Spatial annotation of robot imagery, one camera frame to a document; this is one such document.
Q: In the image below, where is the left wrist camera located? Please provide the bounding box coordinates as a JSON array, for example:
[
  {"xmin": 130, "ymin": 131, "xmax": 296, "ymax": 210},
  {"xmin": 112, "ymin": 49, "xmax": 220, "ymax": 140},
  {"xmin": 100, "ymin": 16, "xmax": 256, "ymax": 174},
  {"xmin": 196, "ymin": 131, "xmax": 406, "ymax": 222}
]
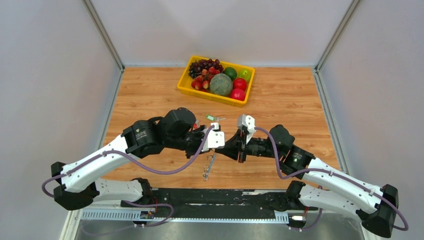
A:
[{"xmin": 201, "ymin": 122, "xmax": 226, "ymax": 153}]

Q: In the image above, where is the red apple rear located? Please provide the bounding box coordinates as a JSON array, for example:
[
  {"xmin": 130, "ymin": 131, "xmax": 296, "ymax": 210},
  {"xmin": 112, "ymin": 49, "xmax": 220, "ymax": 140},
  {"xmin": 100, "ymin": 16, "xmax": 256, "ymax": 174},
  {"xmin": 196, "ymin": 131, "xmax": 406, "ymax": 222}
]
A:
[{"xmin": 232, "ymin": 78, "xmax": 248, "ymax": 91}]

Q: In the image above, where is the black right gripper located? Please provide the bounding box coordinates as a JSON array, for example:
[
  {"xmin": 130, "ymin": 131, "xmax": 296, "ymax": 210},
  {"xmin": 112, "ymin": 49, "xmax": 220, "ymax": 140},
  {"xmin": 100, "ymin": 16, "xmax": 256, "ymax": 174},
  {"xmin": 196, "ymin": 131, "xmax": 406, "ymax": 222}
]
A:
[{"xmin": 214, "ymin": 129, "xmax": 282, "ymax": 164}]

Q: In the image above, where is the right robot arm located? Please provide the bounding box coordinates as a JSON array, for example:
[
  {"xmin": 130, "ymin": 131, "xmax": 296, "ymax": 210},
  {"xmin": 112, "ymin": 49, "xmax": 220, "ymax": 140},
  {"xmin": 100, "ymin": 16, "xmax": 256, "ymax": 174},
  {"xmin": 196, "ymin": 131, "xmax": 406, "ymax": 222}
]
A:
[{"xmin": 212, "ymin": 124, "xmax": 399, "ymax": 238}]

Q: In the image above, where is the yellow plastic tray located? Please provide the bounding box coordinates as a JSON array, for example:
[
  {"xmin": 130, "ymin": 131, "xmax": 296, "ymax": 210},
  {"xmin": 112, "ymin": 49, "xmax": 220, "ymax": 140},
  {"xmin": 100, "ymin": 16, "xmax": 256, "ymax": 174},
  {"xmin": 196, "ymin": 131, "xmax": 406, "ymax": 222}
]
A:
[{"xmin": 176, "ymin": 55, "xmax": 256, "ymax": 107}]

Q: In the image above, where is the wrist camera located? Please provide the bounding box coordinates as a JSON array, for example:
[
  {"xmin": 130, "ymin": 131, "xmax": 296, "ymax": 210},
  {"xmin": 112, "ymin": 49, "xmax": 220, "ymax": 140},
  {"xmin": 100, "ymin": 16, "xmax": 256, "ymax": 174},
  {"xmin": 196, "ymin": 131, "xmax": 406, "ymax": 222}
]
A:
[
  {"xmin": 237, "ymin": 114, "xmax": 256, "ymax": 144},
  {"xmin": 201, "ymin": 122, "xmax": 226, "ymax": 153}
]

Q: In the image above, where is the green netted melon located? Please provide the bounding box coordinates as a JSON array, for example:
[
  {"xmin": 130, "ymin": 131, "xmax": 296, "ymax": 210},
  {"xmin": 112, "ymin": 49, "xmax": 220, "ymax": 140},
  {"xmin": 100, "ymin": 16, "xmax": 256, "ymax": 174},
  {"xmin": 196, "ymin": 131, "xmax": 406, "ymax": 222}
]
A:
[{"xmin": 209, "ymin": 73, "xmax": 233, "ymax": 97}]

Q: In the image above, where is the red cherry cluster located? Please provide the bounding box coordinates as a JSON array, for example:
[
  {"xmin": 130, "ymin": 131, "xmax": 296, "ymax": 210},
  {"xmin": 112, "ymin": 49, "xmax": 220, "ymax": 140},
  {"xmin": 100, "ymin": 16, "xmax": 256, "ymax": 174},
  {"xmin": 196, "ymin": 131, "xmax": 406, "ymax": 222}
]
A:
[{"xmin": 191, "ymin": 67, "xmax": 221, "ymax": 92}]

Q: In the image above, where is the red apple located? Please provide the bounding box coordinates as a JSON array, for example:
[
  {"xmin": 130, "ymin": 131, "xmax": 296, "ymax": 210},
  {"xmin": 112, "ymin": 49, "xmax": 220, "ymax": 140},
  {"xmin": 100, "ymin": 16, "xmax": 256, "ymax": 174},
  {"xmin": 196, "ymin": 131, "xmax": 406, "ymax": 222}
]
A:
[
  {"xmin": 230, "ymin": 88, "xmax": 246, "ymax": 101},
  {"xmin": 232, "ymin": 78, "xmax": 248, "ymax": 91}
]

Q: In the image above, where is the red apple front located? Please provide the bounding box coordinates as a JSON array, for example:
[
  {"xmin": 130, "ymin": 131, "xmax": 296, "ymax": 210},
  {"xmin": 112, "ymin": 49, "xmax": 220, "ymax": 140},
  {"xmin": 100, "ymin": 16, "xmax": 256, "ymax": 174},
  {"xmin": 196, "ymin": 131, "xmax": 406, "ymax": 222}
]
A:
[{"xmin": 230, "ymin": 88, "xmax": 246, "ymax": 101}]

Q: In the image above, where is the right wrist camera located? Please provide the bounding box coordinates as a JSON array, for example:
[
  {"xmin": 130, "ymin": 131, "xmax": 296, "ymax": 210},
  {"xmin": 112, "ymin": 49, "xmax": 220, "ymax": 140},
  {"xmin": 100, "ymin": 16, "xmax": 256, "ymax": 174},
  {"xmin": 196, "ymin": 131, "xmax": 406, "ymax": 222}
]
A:
[{"xmin": 237, "ymin": 114, "xmax": 256, "ymax": 144}]

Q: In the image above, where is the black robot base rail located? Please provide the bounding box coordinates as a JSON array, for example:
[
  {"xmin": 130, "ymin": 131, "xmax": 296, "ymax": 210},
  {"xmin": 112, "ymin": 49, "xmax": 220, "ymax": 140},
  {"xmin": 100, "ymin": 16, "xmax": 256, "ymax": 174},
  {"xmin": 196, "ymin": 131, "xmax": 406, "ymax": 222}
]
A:
[{"xmin": 120, "ymin": 188, "xmax": 306, "ymax": 219}]

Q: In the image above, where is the dark green lime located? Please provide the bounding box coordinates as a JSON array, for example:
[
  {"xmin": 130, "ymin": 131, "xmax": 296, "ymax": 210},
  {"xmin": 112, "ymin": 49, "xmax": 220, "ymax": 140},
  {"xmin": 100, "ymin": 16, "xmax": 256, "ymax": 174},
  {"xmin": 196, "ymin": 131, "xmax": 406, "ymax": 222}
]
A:
[{"xmin": 223, "ymin": 67, "xmax": 238, "ymax": 81}]

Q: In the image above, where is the dark purple grape bunch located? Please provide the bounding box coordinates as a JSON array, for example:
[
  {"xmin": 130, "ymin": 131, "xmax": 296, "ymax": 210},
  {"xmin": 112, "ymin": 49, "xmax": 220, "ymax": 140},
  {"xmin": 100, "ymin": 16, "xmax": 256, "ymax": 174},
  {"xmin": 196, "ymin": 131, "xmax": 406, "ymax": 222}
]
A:
[{"xmin": 188, "ymin": 58, "xmax": 224, "ymax": 79}]

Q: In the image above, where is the key with green tag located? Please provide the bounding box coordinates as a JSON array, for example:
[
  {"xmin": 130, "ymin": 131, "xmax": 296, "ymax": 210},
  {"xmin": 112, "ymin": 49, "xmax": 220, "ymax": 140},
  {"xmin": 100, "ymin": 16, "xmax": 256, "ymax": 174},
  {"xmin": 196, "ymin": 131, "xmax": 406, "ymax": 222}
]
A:
[{"xmin": 206, "ymin": 114, "xmax": 226, "ymax": 122}]

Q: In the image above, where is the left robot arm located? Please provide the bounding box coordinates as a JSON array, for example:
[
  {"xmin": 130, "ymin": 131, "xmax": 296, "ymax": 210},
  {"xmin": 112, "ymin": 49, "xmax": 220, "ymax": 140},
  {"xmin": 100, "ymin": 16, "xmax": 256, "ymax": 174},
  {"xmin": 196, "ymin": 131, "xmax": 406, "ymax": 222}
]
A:
[{"xmin": 50, "ymin": 107, "xmax": 213, "ymax": 211}]

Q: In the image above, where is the white slotted cable duct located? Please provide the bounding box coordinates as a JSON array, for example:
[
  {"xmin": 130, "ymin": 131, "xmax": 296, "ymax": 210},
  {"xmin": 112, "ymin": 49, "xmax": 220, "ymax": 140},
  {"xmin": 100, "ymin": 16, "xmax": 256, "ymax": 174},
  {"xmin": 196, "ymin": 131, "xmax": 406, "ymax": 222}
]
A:
[{"xmin": 80, "ymin": 208, "xmax": 289, "ymax": 224}]

